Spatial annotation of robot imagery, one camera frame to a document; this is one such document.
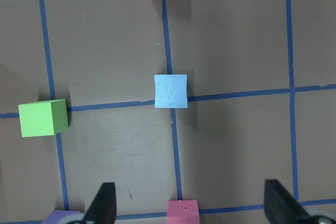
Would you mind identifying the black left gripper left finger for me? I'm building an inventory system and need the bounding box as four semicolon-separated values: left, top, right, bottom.
82;182;117;223

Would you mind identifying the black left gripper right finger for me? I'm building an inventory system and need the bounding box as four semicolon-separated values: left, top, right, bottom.
264;179;317;224

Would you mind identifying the purple foam block left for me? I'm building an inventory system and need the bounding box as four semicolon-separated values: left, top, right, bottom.
42;210;81;224

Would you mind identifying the pink foam block near left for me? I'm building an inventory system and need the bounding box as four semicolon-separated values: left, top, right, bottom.
167;200;200;224

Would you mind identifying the green foam block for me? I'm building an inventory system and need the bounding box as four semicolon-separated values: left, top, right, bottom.
18;99;69;137

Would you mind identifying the light blue foam block left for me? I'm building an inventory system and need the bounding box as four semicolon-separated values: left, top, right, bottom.
154;74;188;109

